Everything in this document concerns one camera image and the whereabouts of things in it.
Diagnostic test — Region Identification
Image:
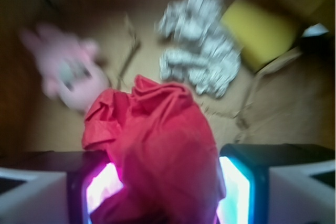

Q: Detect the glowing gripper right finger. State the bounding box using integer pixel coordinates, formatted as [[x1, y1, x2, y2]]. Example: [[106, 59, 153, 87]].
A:
[[216, 144, 335, 223]]

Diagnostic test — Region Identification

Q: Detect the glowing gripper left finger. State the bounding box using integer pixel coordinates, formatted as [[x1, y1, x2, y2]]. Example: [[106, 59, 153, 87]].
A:
[[1, 151, 122, 223]]

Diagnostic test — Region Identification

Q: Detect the red paper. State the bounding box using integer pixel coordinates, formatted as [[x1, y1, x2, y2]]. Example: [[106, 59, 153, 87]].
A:
[[82, 75, 226, 223]]

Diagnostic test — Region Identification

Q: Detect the crumpled white paper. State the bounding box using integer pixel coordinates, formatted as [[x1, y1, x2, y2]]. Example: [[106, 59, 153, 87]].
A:
[[154, 0, 241, 99]]

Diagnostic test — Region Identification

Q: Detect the pink plush bunny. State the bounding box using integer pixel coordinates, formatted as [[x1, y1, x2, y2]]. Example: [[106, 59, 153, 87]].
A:
[[19, 23, 110, 113]]

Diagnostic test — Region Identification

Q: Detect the yellow sponge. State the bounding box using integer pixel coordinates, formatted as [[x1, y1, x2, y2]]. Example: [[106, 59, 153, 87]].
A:
[[221, 0, 300, 72]]

